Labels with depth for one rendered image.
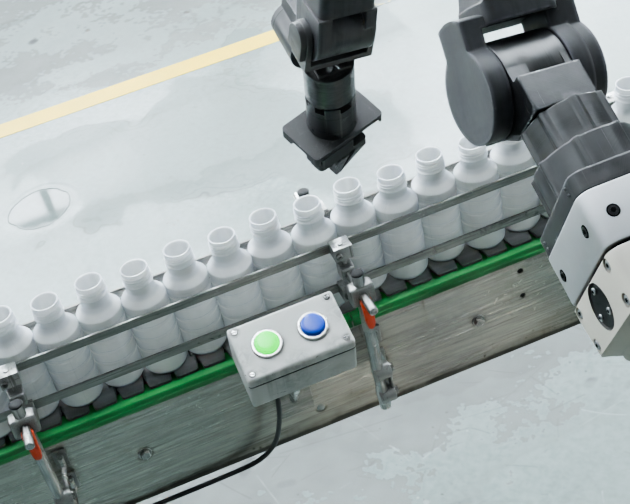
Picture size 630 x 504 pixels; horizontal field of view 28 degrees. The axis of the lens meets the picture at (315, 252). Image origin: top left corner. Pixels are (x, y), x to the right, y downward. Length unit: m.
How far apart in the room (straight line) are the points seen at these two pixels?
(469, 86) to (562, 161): 0.11
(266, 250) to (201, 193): 2.16
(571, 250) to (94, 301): 0.83
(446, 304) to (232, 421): 0.34
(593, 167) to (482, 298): 0.91
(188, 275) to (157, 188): 2.26
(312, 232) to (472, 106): 0.69
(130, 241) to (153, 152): 0.46
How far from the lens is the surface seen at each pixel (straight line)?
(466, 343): 1.81
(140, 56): 4.61
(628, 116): 1.77
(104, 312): 1.61
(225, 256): 1.61
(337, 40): 1.31
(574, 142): 0.91
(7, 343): 1.62
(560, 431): 2.86
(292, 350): 1.51
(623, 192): 0.88
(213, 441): 1.75
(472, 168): 1.69
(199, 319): 1.65
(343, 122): 1.42
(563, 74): 0.96
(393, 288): 1.72
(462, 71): 0.98
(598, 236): 0.87
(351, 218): 1.65
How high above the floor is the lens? 2.11
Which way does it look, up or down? 38 degrees down
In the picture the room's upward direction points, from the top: 14 degrees counter-clockwise
